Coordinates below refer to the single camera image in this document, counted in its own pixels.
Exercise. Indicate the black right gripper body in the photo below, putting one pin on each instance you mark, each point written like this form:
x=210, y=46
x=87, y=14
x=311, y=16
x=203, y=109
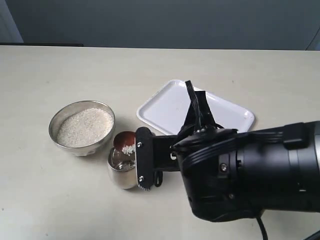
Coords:
x=208, y=165

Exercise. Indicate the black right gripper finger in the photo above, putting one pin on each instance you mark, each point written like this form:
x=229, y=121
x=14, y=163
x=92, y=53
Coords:
x=144, y=158
x=199, y=116

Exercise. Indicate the brown wooden spoon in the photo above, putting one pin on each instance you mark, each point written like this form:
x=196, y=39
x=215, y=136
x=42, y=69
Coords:
x=124, y=142

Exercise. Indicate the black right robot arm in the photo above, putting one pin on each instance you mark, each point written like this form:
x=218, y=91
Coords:
x=279, y=167

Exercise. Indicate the small steel cup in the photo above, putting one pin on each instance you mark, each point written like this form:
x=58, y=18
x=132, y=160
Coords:
x=122, y=169

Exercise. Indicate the steel bowl with rice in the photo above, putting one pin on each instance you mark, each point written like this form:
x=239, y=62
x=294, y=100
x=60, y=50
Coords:
x=82, y=128

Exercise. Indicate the white plastic tray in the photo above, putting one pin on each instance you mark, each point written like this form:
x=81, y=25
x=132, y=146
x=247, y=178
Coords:
x=167, y=109

